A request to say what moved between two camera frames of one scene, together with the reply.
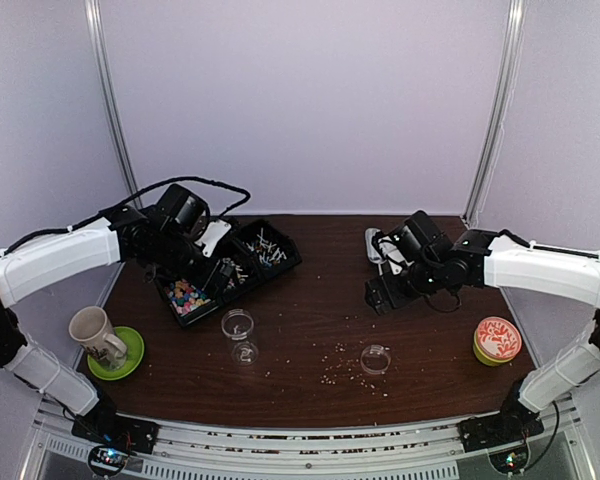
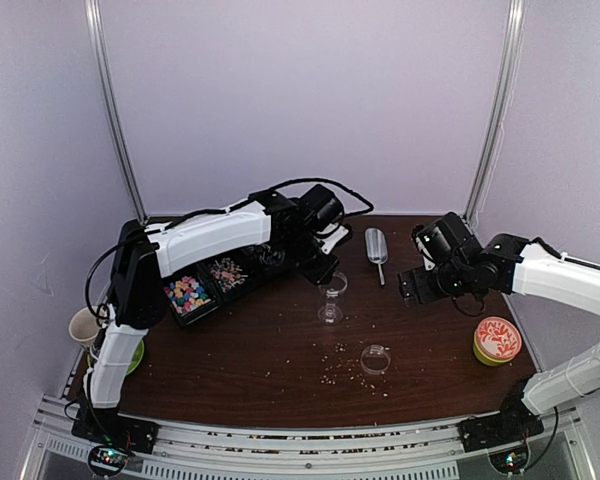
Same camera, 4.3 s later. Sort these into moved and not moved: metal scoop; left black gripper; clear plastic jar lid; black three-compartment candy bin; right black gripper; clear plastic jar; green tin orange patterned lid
Moved: right black gripper; clear plastic jar; left black gripper
Not moved: black three-compartment candy bin; green tin orange patterned lid; metal scoop; clear plastic jar lid
